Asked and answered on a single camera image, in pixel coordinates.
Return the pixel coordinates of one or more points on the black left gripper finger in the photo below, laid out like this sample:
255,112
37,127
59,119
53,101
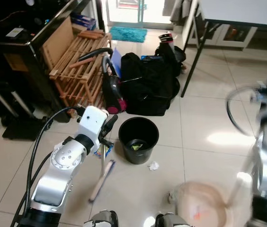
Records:
106,128
113,122

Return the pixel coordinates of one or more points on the broom with purple bristles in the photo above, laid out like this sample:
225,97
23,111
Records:
102,182

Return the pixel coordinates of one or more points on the black floor stand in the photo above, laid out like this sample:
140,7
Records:
22,127

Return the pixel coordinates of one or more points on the blue yellow snack packet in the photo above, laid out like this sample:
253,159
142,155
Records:
106,151

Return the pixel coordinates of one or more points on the black plastic bucket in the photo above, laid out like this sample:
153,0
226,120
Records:
138,135

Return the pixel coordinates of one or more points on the black red vacuum cleaner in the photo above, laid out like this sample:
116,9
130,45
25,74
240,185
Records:
112,92

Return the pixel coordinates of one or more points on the black fabric bag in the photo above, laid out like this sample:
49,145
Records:
147,85

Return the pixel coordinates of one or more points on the crumpled white paper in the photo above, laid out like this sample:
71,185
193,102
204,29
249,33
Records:
173,196
154,165

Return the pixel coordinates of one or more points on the blue flat sheet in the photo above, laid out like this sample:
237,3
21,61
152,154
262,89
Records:
116,61

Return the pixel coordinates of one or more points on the wooden slatted rack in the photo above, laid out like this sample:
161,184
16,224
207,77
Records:
79,71

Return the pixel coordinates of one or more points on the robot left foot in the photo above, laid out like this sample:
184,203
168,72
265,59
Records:
102,220

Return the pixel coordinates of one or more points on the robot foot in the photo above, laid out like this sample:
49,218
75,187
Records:
102,220
167,221

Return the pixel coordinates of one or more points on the teal shaggy mat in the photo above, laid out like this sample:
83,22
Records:
129,33

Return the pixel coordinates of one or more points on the brown cardboard panel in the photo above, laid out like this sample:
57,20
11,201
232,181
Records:
57,42

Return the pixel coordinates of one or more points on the red black small item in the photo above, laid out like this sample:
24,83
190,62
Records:
165,39

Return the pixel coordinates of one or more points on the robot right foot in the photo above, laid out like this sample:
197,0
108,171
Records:
167,221

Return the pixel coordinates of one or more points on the blue cardboard box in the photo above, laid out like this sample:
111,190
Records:
83,21

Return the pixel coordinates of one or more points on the black glossy table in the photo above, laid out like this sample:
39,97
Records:
15,52

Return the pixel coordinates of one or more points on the white low cabinet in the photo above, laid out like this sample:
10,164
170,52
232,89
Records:
228,35

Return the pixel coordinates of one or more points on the white table with black legs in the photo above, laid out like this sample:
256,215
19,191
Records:
242,12

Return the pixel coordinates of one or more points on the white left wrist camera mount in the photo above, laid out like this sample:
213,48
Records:
92,122

